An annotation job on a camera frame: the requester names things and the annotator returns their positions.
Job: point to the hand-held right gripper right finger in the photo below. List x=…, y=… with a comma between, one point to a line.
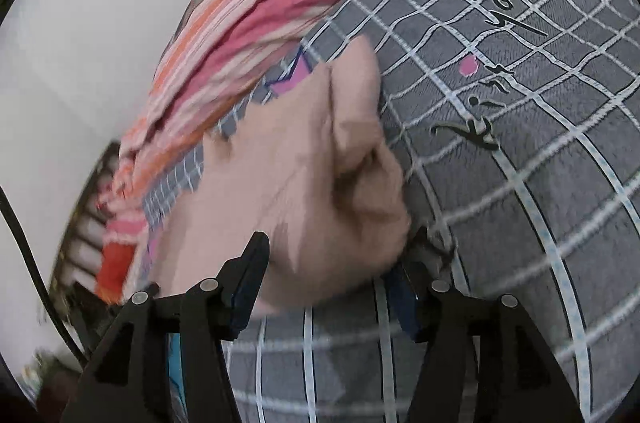
x=404, y=303

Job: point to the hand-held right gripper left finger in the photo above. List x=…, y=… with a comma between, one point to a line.
x=243, y=293

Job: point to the pink long-sleeved sweater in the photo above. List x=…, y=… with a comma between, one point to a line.
x=280, y=183

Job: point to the red pillow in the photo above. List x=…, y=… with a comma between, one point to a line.
x=115, y=270

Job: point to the grey checked star-print blanket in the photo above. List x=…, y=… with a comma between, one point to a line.
x=525, y=203

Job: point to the dark wooden slatted headboard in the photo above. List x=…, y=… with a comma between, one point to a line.
x=82, y=248

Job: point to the pink orange striped quilt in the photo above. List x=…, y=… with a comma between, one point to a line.
x=280, y=18

